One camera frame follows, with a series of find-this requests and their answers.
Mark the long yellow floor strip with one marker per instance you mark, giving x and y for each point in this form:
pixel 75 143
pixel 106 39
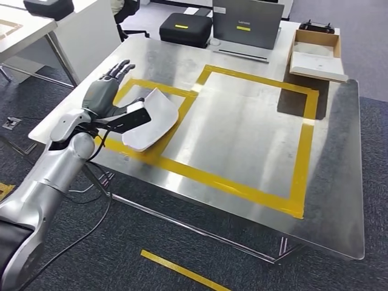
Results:
pixel 182 270

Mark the open cardboard box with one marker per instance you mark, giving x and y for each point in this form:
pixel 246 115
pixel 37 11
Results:
pixel 316 37

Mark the white flat board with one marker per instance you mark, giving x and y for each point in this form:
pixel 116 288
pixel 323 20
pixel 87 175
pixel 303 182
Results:
pixel 318 66

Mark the pale table with white panel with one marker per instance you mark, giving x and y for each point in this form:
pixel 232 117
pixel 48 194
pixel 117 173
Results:
pixel 90 40

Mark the steel workbench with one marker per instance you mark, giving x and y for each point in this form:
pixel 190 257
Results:
pixel 242 132

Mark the yellow tape frame on workbench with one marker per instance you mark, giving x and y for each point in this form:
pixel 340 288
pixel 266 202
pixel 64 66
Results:
pixel 227 185

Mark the black handheld controller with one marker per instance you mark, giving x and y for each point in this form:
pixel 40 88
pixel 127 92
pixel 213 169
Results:
pixel 316 28

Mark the grey laptop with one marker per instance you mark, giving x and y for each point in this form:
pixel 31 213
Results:
pixel 248 20

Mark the white curved plastic part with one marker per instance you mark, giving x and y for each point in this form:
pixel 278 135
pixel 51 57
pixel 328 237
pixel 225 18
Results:
pixel 154 120

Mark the yellow tape on pale table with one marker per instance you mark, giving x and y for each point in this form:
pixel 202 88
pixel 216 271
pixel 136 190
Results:
pixel 12 25

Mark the yellow floor tape patch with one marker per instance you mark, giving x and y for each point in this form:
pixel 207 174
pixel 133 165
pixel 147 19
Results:
pixel 6 190

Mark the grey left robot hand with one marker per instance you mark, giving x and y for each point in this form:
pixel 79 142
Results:
pixel 100 96

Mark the black office chair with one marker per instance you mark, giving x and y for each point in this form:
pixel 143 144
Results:
pixel 127 8

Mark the small white round puck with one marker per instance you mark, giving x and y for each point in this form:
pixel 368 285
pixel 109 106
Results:
pixel 215 41

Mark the metal floor outlet plate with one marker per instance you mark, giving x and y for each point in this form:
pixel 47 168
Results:
pixel 12 123

